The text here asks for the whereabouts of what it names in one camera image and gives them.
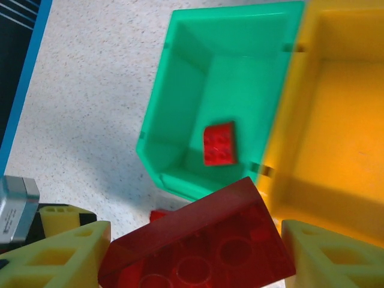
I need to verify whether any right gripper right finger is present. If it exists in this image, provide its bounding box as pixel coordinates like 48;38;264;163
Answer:
280;218;384;288

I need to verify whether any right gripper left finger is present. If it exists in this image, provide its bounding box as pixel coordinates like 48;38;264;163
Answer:
0;220;112;288

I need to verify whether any large red lego brick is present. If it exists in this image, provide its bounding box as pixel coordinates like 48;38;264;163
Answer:
97;176;297;288

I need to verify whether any yellow plastic bin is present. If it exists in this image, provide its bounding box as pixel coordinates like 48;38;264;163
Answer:
256;0;384;250

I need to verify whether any blue table side trim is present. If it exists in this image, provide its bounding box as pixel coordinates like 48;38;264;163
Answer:
0;0;53;169

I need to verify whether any green plastic bin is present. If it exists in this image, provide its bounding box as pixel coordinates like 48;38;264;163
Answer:
135;1;306;202

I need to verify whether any dark printed side wall panel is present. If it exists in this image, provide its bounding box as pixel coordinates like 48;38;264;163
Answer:
0;0;41;148

